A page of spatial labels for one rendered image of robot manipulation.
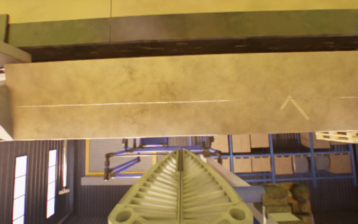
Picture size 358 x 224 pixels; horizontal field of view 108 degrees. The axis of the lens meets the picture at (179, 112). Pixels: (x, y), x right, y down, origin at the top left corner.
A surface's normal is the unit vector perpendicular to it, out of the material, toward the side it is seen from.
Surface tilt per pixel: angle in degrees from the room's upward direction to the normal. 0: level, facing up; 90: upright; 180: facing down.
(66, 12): 90
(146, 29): 90
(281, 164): 90
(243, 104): 80
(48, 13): 90
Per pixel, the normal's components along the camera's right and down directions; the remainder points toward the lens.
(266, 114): -0.01, 0.08
